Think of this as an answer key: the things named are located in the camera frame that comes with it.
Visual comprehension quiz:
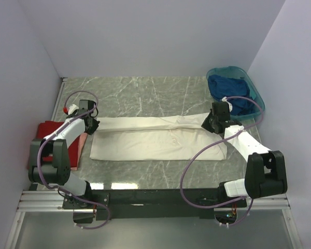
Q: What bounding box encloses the white t shirt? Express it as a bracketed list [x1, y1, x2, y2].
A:
[90, 113, 221, 161]

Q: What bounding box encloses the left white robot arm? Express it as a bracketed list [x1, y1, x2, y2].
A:
[28, 100, 100, 209]

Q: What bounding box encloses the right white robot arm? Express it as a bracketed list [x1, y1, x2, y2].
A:
[202, 102, 288, 207]

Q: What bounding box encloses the blue t shirt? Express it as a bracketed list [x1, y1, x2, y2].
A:
[207, 75, 255, 116]

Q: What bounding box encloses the red folded t shirt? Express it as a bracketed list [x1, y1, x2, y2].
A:
[36, 121, 82, 169]

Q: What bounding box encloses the teal plastic basket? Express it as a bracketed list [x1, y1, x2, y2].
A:
[206, 66, 265, 120]

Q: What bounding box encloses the black base beam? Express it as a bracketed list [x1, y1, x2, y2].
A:
[62, 188, 247, 220]

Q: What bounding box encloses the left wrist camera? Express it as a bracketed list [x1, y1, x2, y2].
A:
[63, 104, 79, 115]

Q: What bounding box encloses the aluminium frame rail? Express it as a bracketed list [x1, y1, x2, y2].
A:
[5, 77, 302, 248]

